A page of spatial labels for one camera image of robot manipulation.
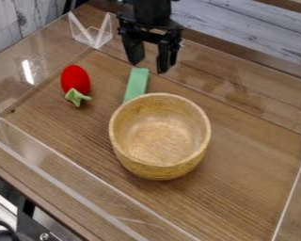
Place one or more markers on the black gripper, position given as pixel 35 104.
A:
pixel 147 22

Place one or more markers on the wooden bowl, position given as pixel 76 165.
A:
pixel 160 133

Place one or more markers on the red plush fruit green stem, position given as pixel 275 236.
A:
pixel 76 84

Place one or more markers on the green rectangular block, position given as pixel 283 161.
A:
pixel 138 83

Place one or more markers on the black metal table bracket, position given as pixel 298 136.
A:
pixel 39 226

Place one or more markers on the clear acrylic tray walls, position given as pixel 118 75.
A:
pixel 240 196

